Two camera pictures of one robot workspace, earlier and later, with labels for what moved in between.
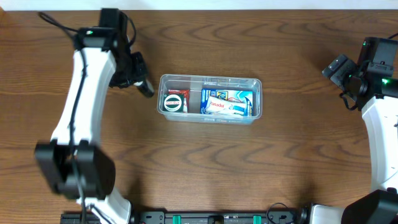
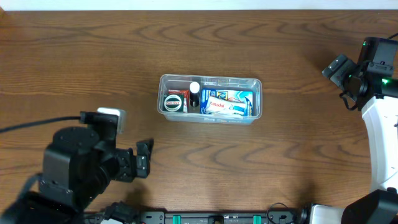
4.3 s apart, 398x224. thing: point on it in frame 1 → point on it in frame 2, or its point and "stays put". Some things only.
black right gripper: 337,69 stays put
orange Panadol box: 186,93 stays put
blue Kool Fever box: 245,96 stays put
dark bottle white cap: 145,88 → 194,89
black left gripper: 134,73 → 141,161
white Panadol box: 217,104 stays put
